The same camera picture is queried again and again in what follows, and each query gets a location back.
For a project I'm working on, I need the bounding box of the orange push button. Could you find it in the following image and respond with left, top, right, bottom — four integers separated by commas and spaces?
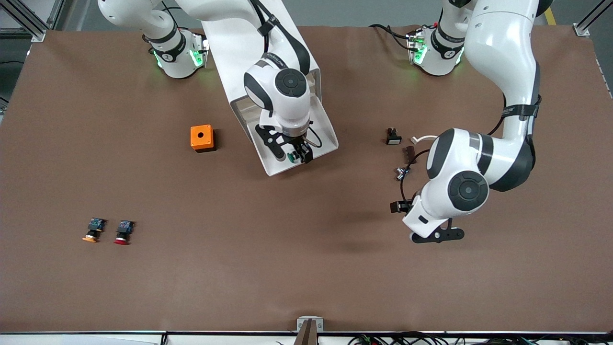
82, 218, 107, 243

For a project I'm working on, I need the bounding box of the red push button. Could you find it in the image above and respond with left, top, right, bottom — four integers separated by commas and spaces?
114, 220, 136, 245

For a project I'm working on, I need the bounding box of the brown table cover sheet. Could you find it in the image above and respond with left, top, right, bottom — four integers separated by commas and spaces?
0, 24, 613, 334

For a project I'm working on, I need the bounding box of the grey metal bracket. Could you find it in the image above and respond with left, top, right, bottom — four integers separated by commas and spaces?
296, 316, 324, 333

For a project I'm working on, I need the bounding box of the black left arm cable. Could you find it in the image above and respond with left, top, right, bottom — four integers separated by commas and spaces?
399, 149, 431, 204

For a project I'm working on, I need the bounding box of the orange box with hole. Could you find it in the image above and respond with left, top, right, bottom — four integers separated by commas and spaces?
190, 125, 216, 153

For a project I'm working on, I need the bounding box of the brown wedge post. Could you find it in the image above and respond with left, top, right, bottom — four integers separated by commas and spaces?
293, 320, 318, 345

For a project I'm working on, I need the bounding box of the black base power cable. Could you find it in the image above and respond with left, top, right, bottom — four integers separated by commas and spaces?
369, 23, 413, 51

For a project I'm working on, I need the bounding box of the black cable bundle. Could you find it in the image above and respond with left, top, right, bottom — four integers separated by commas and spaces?
347, 332, 613, 345

